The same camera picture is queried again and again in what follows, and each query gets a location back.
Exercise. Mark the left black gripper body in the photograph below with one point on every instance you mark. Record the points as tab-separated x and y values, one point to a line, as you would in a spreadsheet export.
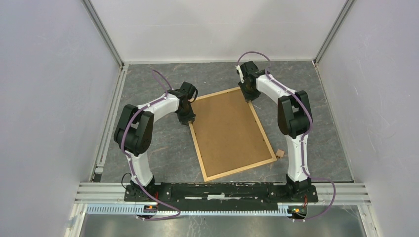
183	113

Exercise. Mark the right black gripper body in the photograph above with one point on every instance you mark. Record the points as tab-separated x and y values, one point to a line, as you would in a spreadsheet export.
249	93

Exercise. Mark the brown backing board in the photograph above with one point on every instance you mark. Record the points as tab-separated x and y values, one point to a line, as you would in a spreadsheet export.
230	130

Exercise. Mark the wooden picture frame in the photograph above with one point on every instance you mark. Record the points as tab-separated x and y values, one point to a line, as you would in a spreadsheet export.
198	150

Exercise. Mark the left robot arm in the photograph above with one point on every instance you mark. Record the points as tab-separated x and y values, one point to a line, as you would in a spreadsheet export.
134	130

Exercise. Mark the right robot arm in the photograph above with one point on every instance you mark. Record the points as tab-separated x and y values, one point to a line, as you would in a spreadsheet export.
294	119

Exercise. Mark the small brown cube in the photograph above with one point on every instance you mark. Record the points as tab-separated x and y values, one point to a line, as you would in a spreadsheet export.
279	154

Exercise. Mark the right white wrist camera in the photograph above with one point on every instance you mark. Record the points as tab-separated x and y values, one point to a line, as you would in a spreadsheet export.
240	73

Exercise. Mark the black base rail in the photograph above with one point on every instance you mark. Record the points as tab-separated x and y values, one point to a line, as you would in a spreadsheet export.
220	196

